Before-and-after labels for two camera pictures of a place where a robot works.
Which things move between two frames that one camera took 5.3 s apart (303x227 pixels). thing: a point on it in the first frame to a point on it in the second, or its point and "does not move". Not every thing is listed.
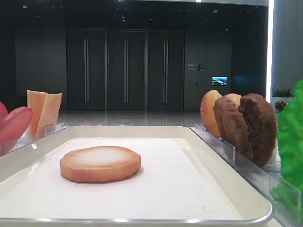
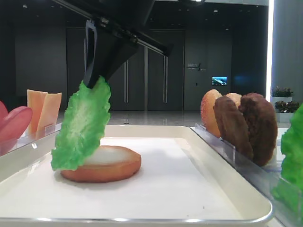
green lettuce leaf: x=290 y=135 to x=84 y=126
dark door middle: x=126 y=70 does not move
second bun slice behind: x=236 y=97 does not move
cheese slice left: x=35 y=100 does not move
